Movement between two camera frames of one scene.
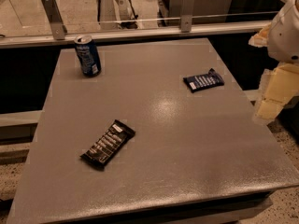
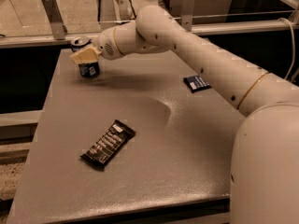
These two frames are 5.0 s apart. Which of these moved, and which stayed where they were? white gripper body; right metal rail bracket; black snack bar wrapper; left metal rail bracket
Moved: white gripper body
Stayed: black snack bar wrapper; left metal rail bracket; right metal rail bracket
